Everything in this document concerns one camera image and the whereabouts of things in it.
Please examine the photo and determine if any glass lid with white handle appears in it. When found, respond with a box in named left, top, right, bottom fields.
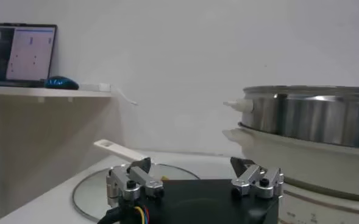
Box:
left=72, top=139, right=201, bottom=223

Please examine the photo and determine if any white side table with laptop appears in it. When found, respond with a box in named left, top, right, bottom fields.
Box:
left=0, top=85, right=112, bottom=103

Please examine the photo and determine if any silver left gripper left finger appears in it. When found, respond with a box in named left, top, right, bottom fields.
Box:
left=105, top=157, right=165, bottom=208

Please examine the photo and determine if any coloured wire bundle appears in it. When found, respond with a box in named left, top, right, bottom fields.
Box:
left=97, top=205, right=151, bottom=224

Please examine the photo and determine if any blue computer mouse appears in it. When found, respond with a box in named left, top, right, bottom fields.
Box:
left=44, top=75, right=80, bottom=91

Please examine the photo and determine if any black laptop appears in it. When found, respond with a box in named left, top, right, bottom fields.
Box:
left=0, top=23, right=58, bottom=88

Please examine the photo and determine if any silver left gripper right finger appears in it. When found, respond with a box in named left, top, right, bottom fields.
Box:
left=230, top=156, right=285, bottom=200

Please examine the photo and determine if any stainless steel steamer basket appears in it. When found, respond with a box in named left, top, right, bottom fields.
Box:
left=223, top=85, right=359, bottom=150

